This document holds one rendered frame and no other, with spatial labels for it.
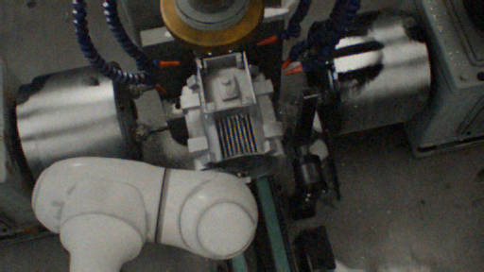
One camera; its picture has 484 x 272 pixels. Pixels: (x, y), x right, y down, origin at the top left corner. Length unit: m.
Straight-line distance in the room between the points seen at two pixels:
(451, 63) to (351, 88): 0.20
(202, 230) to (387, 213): 0.79
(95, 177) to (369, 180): 0.85
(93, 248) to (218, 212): 0.15
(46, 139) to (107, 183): 0.43
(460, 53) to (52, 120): 0.80
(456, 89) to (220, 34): 0.48
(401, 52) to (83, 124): 0.63
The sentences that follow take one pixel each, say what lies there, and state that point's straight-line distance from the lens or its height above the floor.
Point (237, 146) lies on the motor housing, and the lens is 1.14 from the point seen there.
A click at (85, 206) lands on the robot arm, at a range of 0.74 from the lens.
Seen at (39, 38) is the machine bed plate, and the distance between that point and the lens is 1.73.
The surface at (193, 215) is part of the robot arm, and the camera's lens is 0.72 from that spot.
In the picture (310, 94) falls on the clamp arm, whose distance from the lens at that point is 1.03.
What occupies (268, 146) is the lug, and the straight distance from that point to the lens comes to 1.15.
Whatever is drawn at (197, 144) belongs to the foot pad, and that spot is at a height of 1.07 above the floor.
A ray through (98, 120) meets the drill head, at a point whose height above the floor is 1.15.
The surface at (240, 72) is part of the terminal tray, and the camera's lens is 1.20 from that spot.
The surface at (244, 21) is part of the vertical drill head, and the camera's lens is 1.00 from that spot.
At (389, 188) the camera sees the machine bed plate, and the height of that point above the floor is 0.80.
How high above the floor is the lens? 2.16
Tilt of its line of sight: 66 degrees down
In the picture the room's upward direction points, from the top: 4 degrees counter-clockwise
